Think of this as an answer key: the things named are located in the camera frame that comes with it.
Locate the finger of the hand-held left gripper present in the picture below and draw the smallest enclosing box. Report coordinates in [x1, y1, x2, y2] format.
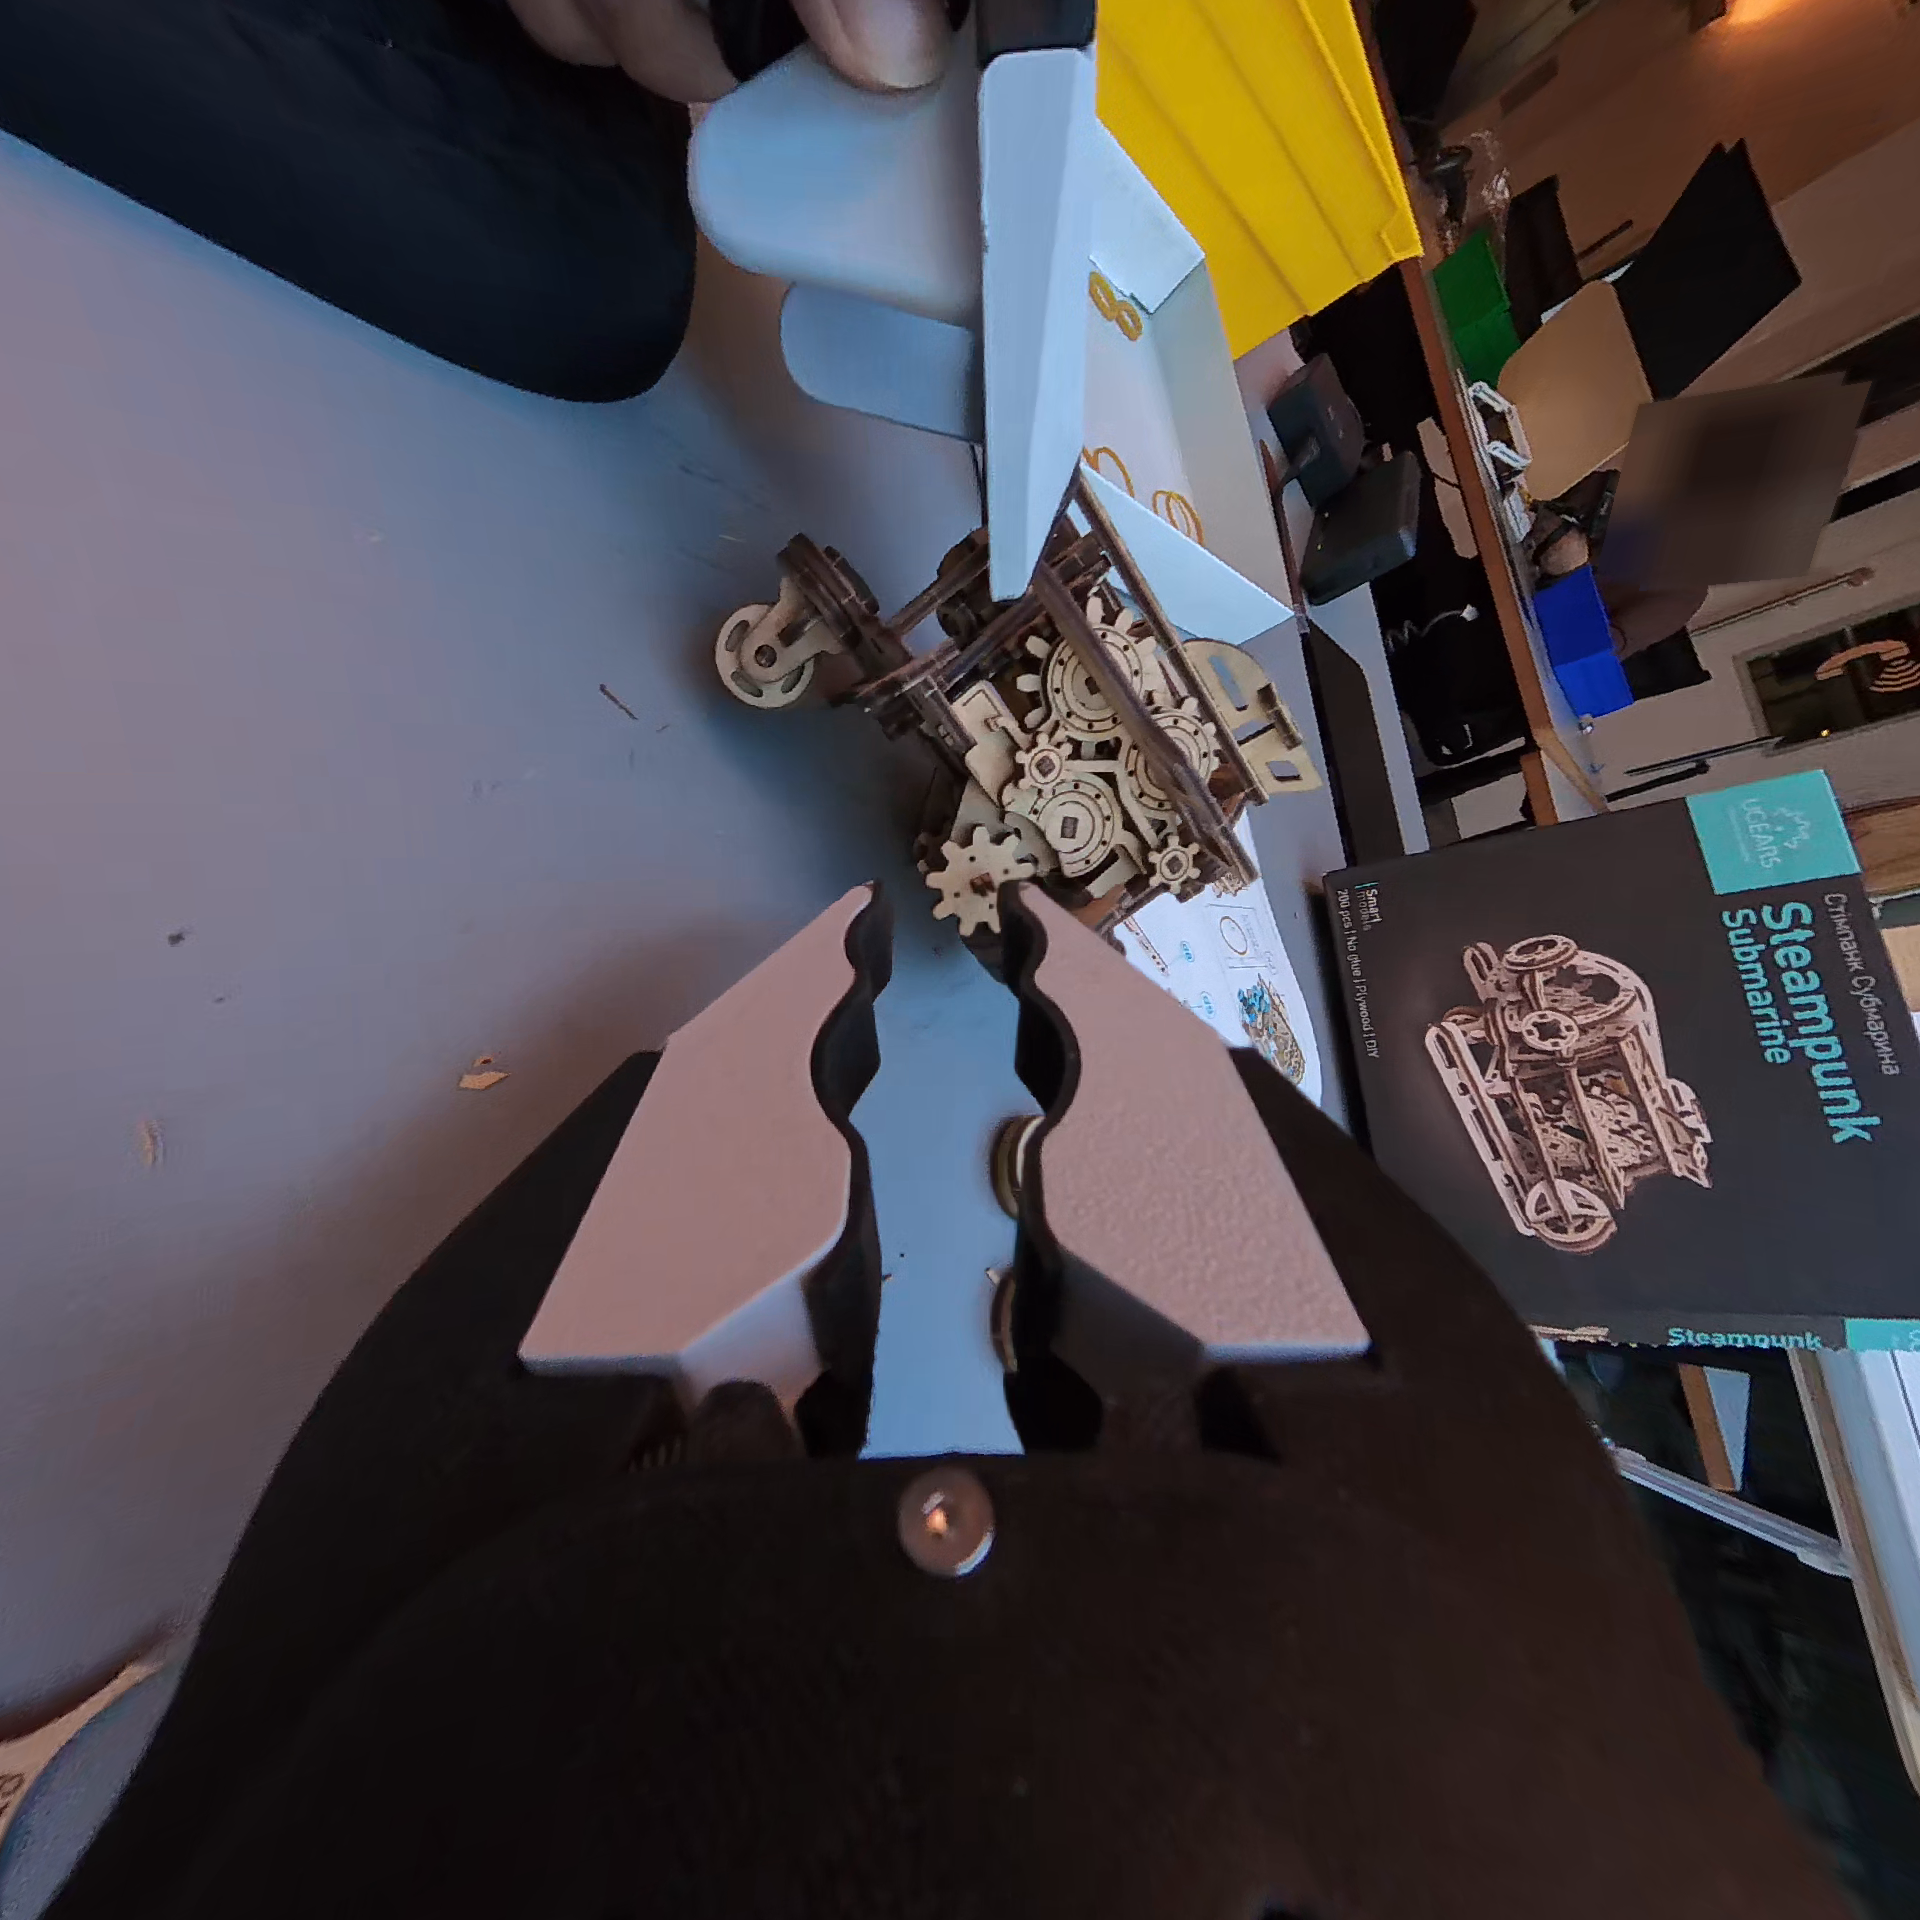
[979, 46, 1105, 606]

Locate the black box-shaped device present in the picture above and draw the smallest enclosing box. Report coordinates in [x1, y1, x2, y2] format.
[1266, 353, 1366, 506]
[1297, 451, 1423, 606]

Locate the white plastic frame part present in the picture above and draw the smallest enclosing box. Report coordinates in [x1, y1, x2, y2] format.
[1462, 379, 1537, 485]

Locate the white cardboard tray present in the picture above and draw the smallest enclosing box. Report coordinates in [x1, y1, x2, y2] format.
[1079, 116, 1305, 650]

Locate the wooden background desk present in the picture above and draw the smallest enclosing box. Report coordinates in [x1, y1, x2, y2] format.
[1387, 246, 1606, 829]

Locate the black model kit box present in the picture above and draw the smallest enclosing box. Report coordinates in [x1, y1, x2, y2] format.
[1318, 767, 1920, 1353]

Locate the beige chair back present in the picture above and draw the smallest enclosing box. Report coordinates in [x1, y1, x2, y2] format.
[1498, 282, 1652, 506]

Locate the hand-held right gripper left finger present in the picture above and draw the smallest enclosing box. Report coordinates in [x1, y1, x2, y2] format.
[516, 883, 890, 1407]

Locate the black quilted cushion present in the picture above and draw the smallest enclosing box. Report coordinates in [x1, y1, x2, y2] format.
[0, 0, 703, 406]

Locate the person's left hand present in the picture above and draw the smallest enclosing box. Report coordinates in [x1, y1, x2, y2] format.
[508, 0, 969, 108]

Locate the wooden mechanical model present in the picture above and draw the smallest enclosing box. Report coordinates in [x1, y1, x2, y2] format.
[711, 465, 1322, 939]

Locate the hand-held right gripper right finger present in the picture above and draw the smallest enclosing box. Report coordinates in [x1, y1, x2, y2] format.
[997, 883, 1373, 1404]

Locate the illustrated instruction booklet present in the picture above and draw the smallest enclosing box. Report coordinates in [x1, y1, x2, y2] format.
[1110, 862, 1332, 1100]

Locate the yellow plastic bin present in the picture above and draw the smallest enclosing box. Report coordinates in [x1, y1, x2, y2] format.
[1095, 0, 1427, 361]

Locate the green plastic bin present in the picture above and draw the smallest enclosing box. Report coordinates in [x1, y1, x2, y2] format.
[1428, 223, 1517, 378]

